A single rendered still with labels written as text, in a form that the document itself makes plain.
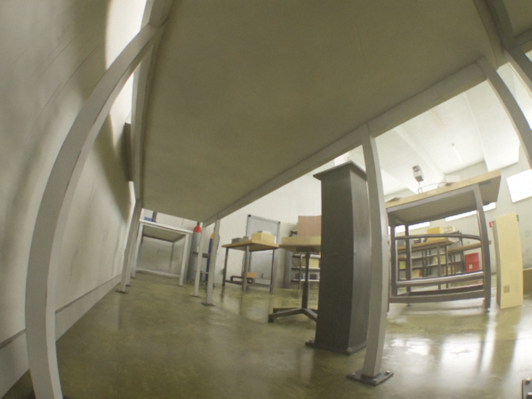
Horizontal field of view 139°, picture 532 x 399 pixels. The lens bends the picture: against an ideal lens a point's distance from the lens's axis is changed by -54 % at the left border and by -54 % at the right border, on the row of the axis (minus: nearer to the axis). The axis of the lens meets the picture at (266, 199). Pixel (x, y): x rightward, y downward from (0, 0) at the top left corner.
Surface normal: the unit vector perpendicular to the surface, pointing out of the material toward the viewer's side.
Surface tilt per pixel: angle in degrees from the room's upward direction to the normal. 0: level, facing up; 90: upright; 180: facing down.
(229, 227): 90
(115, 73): 90
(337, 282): 90
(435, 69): 180
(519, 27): 180
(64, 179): 90
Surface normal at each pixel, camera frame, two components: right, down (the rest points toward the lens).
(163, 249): 0.51, -0.25
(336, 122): -0.08, 0.94
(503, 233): -0.81, -0.26
